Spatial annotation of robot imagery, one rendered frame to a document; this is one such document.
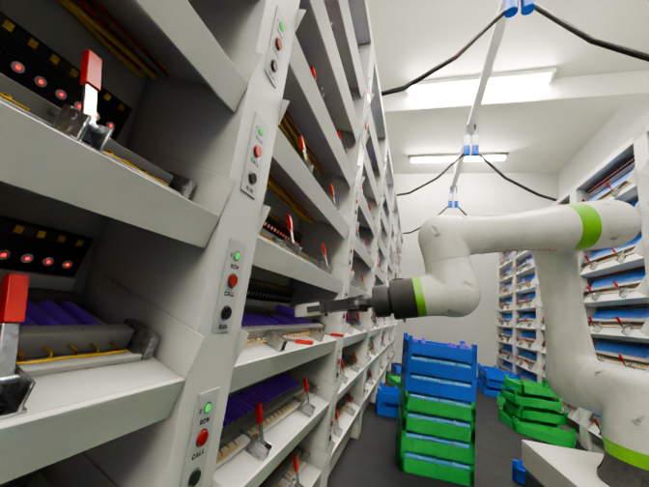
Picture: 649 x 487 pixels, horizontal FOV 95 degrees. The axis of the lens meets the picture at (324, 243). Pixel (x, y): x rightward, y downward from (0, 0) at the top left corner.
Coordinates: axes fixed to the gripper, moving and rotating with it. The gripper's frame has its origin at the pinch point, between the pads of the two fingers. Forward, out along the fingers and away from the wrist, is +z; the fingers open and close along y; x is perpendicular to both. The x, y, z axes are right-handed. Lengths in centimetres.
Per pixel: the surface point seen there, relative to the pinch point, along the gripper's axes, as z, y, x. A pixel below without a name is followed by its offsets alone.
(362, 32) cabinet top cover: -25, -23, -107
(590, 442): -117, -164, 88
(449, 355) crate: -39, -78, 23
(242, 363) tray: 1.2, 30.8, 8.5
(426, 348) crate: -29, -77, 19
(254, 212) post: -4.1, 35.3, -13.4
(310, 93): -11, 21, -45
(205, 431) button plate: 2.3, 38.1, 15.2
